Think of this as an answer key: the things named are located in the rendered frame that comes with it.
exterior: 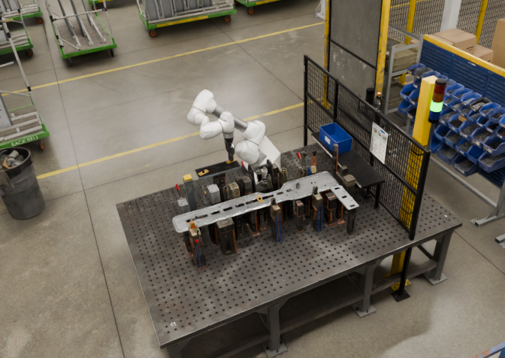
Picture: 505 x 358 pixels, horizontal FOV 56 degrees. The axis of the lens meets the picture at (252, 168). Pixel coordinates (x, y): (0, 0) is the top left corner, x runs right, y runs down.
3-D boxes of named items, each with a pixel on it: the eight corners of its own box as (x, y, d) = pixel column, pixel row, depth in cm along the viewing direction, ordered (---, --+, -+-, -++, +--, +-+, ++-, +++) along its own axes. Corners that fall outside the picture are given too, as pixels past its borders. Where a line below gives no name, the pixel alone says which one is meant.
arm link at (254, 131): (253, 146, 460) (262, 125, 463) (261, 147, 446) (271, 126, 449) (188, 107, 421) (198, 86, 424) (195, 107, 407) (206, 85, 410)
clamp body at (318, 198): (315, 234, 388) (316, 201, 367) (308, 225, 397) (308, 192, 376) (325, 230, 390) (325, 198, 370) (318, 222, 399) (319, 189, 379)
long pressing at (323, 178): (177, 236, 354) (177, 235, 353) (170, 217, 371) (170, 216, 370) (340, 186, 390) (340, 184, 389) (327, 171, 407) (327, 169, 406)
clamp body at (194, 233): (197, 272, 363) (190, 238, 341) (192, 259, 374) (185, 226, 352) (210, 268, 365) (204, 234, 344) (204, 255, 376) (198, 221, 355)
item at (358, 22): (381, 148, 601) (400, -15, 483) (372, 151, 597) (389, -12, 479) (326, 104, 702) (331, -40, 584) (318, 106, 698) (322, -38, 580)
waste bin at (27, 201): (6, 230, 520) (-21, 178, 477) (5, 202, 560) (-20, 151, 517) (52, 216, 534) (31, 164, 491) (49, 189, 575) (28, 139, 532)
